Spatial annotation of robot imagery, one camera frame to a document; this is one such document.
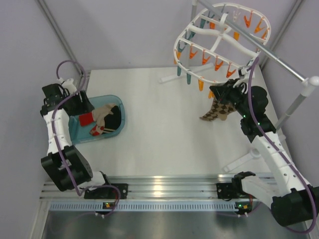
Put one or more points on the white round clip hanger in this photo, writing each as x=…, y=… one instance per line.
x=211, y=51

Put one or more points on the beige red patterned sock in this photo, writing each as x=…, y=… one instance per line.
x=97, y=130

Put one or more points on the black sock in basket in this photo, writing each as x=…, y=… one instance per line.
x=112, y=120

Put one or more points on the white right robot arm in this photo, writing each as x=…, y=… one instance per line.
x=294, y=200

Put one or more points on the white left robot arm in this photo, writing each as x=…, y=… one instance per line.
x=64, y=164

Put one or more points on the beige sock with red cuff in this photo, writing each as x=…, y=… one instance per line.
x=97, y=115

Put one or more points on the brown argyle sock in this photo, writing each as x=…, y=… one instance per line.
x=218, y=111

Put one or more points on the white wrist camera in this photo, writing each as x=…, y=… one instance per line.
x=68, y=85
x=244, y=72

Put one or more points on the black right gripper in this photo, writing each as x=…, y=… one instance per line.
x=222, y=91

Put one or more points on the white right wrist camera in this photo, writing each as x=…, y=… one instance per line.
x=244, y=72

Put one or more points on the metal drying rack stand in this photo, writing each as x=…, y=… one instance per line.
x=286, y=64

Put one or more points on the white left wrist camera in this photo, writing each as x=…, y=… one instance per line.
x=68, y=85

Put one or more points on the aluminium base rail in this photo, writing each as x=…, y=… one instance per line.
x=212, y=193

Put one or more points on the teal plastic basket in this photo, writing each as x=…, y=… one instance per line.
x=81, y=134

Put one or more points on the orange clip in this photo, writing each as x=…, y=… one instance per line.
x=200, y=85
x=211, y=95

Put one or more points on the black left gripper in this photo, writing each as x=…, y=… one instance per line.
x=84, y=107

